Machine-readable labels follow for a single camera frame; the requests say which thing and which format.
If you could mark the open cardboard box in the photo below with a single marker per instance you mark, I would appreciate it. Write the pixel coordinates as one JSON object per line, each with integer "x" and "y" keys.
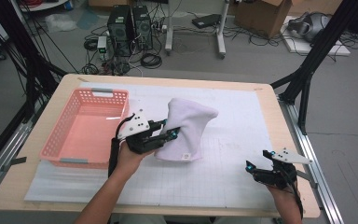
{"x": 261, "y": 15}

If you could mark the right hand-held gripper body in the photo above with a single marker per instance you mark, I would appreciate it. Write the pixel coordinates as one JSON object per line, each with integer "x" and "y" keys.
{"x": 276, "y": 177}

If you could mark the flat black device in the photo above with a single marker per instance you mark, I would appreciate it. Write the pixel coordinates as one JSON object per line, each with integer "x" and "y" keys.
{"x": 205, "y": 21}

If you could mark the person's left hand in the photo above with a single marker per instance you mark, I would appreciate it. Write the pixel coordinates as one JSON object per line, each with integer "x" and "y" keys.
{"x": 129, "y": 161}

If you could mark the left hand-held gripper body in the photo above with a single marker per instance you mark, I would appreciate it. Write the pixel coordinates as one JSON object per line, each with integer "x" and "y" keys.
{"x": 136, "y": 130}

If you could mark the pink plastic basket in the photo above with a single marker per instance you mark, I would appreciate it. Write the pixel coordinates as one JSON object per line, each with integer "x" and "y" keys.
{"x": 87, "y": 137}

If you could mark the large black computer tower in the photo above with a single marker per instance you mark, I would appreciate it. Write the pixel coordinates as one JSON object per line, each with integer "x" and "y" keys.
{"x": 119, "y": 31}

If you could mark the aluminium rail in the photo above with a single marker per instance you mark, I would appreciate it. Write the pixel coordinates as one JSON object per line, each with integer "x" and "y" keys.
{"x": 313, "y": 140}
{"x": 3, "y": 155}

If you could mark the white round table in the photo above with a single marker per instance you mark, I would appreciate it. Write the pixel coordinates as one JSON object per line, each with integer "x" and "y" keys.
{"x": 43, "y": 6}

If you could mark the person's right hand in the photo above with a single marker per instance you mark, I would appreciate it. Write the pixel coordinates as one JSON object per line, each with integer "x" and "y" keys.
{"x": 284, "y": 199}

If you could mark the clear plastic bag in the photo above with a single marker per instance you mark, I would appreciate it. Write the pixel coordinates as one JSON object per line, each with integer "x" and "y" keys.
{"x": 60, "y": 22}

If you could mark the grey metal bracket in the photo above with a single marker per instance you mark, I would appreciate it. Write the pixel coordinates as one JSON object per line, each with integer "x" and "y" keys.
{"x": 309, "y": 180}
{"x": 14, "y": 162}

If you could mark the slim black computer tower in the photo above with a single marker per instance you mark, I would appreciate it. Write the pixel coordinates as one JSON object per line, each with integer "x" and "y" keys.
{"x": 143, "y": 28}

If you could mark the small white power box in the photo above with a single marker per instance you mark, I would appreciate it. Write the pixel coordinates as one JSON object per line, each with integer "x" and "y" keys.
{"x": 102, "y": 43}

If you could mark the grey rounded machine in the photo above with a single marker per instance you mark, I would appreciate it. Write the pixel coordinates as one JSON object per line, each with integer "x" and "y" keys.
{"x": 309, "y": 26}

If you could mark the white grid mat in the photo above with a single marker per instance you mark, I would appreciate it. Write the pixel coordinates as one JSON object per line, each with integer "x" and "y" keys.
{"x": 230, "y": 124}

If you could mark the lavender printed towel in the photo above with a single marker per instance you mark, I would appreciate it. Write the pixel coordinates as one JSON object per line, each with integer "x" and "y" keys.
{"x": 189, "y": 124}

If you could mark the white foam board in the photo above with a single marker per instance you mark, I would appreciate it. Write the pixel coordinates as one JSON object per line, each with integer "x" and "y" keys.
{"x": 301, "y": 48}

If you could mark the white metal stand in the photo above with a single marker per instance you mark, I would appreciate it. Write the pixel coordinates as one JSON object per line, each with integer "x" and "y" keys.
{"x": 168, "y": 37}

